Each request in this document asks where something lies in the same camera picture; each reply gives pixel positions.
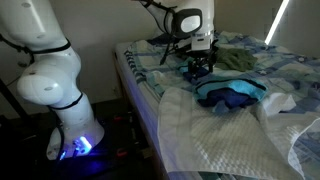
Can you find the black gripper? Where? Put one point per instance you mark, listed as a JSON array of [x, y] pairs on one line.
[[200, 55]]

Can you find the blue teal striped towel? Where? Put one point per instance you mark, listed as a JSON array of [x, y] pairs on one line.
[[233, 90]]

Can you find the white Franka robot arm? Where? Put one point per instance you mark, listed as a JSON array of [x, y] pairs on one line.
[[66, 106]]

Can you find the white waffle towel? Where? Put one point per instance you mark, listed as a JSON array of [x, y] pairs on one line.
[[206, 140]]

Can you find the olive green garment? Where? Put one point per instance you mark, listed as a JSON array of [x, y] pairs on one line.
[[238, 59]]

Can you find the dark blue pillow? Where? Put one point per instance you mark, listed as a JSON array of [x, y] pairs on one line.
[[158, 40]]

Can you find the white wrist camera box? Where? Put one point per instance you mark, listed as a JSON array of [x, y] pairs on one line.
[[184, 43]]

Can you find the bed frame with mattress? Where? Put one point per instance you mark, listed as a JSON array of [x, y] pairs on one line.
[[140, 100]]

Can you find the black diagonal frame bar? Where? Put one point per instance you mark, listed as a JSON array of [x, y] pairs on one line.
[[13, 100]]

